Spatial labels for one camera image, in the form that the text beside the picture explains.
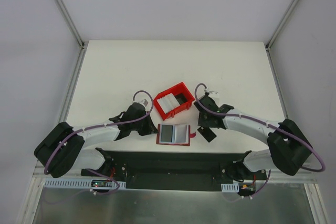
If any black credit card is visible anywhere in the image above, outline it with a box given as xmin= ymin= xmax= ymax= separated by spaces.
xmin=197 ymin=126 xmax=217 ymax=143
xmin=160 ymin=124 xmax=173 ymax=143

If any red leather card holder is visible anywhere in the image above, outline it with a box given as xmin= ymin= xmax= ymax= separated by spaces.
xmin=156 ymin=124 xmax=196 ymax=146

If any red plastic bin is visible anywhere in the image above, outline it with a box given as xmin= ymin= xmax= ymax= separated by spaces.
xmin=154 ymin=82 xmax=195 ymax=121

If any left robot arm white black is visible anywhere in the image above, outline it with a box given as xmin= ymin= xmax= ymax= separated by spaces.
xmin=34 ymin=102 xmax=158 ymax=178

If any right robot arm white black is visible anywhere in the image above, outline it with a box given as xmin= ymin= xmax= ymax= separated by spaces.
xmin=194 ymin=93 xmax=313 ymax=179

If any white card stack in bin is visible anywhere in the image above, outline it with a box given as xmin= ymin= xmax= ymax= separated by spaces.
xmin=157 ymin=93 xmax=180 ymax=114

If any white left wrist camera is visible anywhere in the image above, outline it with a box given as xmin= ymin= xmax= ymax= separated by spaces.
xmin=133 ymin=99 xmax=149 ymax=108

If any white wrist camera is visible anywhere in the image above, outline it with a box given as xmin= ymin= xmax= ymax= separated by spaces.
xmin=133 ymin=99 xmax=149 ymax=108
xmin=205 ymin=91 xmax=220 ymax=103

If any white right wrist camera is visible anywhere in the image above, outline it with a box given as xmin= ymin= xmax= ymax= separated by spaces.
xmin=205 ymin=91 xmax=220 ymax=103

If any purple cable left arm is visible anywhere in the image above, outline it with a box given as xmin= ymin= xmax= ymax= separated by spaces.
xmin=44 ymin=89 xmax=154 ymax=196

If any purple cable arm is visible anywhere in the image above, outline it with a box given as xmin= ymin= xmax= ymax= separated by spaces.
xmin=44 ymin=89 xmax=154 ymax=196
xmin=193 ymin=83 xmax=326 ymax=200

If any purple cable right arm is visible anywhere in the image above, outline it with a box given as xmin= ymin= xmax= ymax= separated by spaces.
xmin=193 ymin=83 xmax=326 ymax=200

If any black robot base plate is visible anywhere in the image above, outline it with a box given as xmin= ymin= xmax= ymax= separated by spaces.
xmin=97 ymin=150 xmax=266 ymax=191

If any white slotted cable duct right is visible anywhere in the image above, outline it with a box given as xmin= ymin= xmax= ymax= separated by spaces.
xmin=221 ymin=182 xmax=239 ymax=193

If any white slotted cable duct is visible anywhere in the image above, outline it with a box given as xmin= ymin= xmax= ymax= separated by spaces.
xmin=44 ymin=178 xmax=126 ymax=190
xmin=221 ymin=182 xmax=239 ymax=193

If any aluminium side rail right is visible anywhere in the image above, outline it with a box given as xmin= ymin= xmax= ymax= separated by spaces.
xmin=265 ymin=47 xmax=302 ymax=162

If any aluminium side rail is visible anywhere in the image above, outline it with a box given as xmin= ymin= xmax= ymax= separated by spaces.
xmin=56 ymin=41 xmax=89 ymax=125
xmin=265 ymin=47 xmax=302 ymax=162

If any white slotted cable duct left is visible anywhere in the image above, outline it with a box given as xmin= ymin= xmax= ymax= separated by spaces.
xmin=44 ymin=178 xmax=126 ymax=190

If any aluminium side rail left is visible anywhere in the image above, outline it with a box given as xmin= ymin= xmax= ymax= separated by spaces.
xmin=56 ymin=41 xmax=89 ymax=125

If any aluminium frame post left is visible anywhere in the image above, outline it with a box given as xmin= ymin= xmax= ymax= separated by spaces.
xmin=54 ymin=0 xmax=85 ymax=49

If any aluminium frame post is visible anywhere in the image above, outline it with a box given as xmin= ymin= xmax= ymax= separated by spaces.
xmin=54 ymin=0 xmax=85 ymax=49
xmin=265 ymin=0 xmax=301 ymax=51

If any aluminium frame post right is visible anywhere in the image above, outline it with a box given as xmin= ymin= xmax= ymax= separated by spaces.
xmin=265 ymin=0 xmax=301 ymax=51

